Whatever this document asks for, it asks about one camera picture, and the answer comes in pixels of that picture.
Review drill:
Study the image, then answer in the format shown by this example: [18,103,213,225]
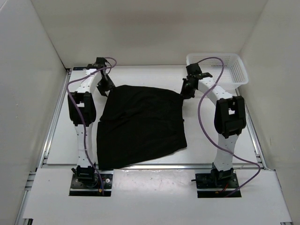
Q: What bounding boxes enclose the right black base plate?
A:
[191,173,241,198]

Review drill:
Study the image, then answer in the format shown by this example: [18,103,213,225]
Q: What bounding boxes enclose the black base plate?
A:
[69,173,113,197]
[191,173,241,198]

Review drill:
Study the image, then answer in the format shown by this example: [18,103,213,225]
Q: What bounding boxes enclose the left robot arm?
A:
[67,65,114,189]

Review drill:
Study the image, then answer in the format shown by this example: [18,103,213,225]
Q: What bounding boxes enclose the black shorts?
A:
[97,85,187,170]

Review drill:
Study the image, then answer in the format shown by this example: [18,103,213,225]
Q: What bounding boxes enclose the white plastic mesh basket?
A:
[186,53,248,91]

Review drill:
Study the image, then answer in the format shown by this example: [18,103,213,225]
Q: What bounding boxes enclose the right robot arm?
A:
[180,75,246,188]

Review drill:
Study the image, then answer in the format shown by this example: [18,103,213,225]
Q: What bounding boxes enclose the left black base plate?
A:
[69,173,113,197]

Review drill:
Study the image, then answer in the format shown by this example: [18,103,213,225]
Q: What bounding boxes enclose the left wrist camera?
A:
[86,57,110,70]

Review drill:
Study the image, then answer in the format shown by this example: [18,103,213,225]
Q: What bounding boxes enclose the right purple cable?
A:
[197,57,262,197]

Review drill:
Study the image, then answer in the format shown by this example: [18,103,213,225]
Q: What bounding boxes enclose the small dark label sticker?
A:
[73,67,86,71]

